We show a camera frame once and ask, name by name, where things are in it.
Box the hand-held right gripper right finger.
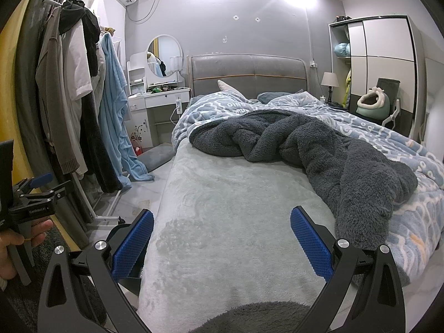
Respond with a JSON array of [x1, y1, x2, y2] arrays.
[[289, 206, 406, 333]]

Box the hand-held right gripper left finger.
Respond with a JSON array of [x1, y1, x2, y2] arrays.
[[36, 209, 155, 333]]

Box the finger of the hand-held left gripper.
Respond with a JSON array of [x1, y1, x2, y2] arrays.
[[17, 180, 74, 205], [14, 173, 54, 195]]

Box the person's left hand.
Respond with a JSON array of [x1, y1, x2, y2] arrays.
[[0, 218, 54, 281]]

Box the white clothes rack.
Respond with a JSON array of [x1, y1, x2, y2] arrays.
[[42, 0, 125, 229]]

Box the yellow curtain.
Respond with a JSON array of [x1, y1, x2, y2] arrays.
[[0, 0, 80, 250]]

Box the bed with pale fleece sheet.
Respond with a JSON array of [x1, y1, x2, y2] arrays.
[[137, 54, 444, 333]]

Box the grey knit sweater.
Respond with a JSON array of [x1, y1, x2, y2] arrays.
[[35, 14, 82, 176]]

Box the grey floor cushion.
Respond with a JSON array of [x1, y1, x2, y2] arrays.
[[138, 146, 174, 173]]

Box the dark grey fleece blanket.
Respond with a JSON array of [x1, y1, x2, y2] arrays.
[[189, 109, 418, 247]]

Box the cream hanging garment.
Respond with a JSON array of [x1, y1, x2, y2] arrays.
[[92, 24, 115, 112]]

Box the light blue robe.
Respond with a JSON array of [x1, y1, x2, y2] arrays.
[[98, 33, 155, 183]]

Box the white shirt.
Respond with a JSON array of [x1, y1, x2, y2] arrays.
[[60, 17, 94, 101]]

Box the white vanity table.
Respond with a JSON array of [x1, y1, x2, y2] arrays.
[[125, 51, 192, 146]]

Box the teal pillow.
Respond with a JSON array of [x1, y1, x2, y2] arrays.
[[257, 92, 292, 105]]

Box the green and cream pet bed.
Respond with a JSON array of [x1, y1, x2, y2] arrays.
[[356, 86, 392, 118]]

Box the clutter on vanity table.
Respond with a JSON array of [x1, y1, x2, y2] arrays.
[[148, 85, 181, 94]]

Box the blue patterned duvet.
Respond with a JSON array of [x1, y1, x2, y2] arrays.
[[171, 90, 444, 278]]

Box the yellow-green garment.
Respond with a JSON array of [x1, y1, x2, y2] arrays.
[[342, 69, 352, 108]]

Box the bedside lamp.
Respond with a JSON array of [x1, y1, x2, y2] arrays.
[[321, 72, 340, 105]]

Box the black office chair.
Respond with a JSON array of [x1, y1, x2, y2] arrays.
[[375, 77, 401, 127]]

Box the white pillow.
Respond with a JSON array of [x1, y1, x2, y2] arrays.
[[217, 80, 243, 94]]

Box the white vanity lamp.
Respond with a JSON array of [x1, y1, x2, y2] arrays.
[[169, 56, 184, 84]]

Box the round mirror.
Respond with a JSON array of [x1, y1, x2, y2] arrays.
[[147, 35, 183, 78]]

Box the grey padded headboard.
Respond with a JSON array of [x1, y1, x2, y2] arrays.
[[187, 54, 309, 99]]

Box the white door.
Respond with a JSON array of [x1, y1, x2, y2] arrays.
[[423, 57, 444, 146]]

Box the white wardrobe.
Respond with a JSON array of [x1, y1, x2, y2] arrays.
[[328, 14, 425, 139]]

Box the air conditioner cable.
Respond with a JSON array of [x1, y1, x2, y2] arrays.
[[125, 0, 163, 22]]

